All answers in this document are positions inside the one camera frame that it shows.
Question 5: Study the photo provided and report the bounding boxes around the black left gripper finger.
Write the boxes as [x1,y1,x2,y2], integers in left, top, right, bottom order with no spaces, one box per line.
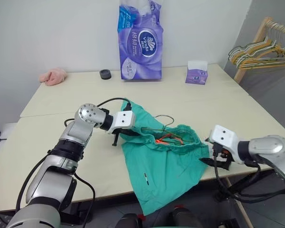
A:
[122,129,143,137]
[111,133,121,147]

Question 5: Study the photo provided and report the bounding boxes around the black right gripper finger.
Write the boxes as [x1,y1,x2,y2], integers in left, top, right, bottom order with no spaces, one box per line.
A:
[215,161,232,171]
[199,157,216,167]

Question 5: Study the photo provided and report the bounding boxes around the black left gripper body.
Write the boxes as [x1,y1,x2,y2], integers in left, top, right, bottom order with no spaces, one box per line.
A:
[113,127,135,136]

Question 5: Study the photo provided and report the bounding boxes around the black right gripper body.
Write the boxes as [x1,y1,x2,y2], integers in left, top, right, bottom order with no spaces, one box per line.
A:
[212,148,233,163]

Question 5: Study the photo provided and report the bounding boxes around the olive wire clothes hanger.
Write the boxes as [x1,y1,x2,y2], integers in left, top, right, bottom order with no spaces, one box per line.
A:
[139,114,196,146]

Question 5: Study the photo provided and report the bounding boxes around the green shorts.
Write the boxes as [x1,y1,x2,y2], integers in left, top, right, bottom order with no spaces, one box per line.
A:
[120,98,211,217]

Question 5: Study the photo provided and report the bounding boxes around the wooden table leg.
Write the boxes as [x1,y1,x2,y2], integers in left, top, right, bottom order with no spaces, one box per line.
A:
[225,177,251,228]

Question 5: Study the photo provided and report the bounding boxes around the black tape roll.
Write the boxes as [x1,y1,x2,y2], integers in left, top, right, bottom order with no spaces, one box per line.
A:
[99,69,113,80]

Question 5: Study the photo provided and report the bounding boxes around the dark rounded shape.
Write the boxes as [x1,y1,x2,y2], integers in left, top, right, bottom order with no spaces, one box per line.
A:
[114,213,143,228]
[168,205,203,228]

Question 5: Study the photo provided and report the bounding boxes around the purple toilet paper pack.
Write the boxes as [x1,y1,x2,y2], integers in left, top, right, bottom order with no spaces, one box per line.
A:
[116,0,164,83]

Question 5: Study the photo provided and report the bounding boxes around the small purple tissue pack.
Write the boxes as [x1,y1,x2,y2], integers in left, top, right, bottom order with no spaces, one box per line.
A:
[185,60,209,85]

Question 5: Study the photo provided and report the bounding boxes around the pink cloth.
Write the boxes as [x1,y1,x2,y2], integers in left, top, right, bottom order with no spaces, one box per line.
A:
[38,67,68,86]

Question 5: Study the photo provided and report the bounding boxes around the white side table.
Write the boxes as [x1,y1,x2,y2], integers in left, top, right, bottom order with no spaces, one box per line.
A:
[0,122,19,152]

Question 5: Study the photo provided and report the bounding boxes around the wooden clothes rack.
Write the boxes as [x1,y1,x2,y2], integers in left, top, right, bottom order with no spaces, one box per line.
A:
[233,17,285,84]

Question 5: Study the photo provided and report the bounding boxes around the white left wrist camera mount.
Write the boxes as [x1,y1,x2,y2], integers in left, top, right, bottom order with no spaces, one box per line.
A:
[106,110,136,135]

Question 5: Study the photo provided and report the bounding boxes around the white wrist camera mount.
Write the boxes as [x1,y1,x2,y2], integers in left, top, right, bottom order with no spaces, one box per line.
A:
[106,110,136,135]
[208,124,244,165]

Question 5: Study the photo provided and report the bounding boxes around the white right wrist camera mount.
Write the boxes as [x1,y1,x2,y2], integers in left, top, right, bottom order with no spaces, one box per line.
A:
[208,124,244,165]

